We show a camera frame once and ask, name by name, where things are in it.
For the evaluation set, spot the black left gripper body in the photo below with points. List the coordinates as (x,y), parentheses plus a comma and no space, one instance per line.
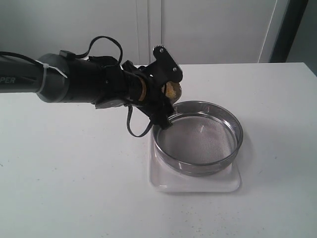
(144,89)

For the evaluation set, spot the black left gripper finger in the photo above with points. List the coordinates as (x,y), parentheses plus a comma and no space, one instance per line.
(161,112)
(166,68)

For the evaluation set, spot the rice and millet grain mix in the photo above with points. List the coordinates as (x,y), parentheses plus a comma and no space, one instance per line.
(171,90)

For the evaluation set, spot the stainless steel cup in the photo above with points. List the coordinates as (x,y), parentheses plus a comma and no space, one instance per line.
(173,101)

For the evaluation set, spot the round stainless steel sieve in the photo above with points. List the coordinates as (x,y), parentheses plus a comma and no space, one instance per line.
(204,138)

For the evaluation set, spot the white cabinet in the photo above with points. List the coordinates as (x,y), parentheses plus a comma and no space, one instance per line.
(194,31)

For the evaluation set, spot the white square tray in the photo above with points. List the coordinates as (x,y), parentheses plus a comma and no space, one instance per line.
(165,179)

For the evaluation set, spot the white zip tie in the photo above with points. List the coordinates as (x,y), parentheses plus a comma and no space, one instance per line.
(47,69)

